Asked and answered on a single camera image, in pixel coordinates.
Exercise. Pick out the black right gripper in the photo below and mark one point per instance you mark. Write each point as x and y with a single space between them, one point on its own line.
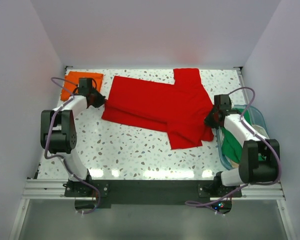
208 121

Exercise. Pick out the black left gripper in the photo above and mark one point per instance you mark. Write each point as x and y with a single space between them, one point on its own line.
101 100

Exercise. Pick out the red t shirt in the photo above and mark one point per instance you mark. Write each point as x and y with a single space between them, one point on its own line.
178 109

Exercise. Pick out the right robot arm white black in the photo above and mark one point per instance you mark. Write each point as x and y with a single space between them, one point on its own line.
260 156

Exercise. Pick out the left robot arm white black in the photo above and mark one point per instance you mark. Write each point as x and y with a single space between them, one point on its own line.
58 134

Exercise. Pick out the folded orange t shirt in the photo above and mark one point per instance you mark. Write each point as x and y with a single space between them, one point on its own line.
71 80

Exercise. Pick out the clear blue plastic basket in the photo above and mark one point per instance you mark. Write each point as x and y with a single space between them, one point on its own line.
253 117

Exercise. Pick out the green t shirt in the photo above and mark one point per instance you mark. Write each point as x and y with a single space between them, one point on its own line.
231 147

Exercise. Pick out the white t shirt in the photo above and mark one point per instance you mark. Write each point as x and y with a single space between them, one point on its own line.
261 130

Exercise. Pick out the beige t shirt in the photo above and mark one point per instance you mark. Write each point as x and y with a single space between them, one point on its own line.
234 164

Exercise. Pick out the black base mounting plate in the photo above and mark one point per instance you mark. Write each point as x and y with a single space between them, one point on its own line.
103 194

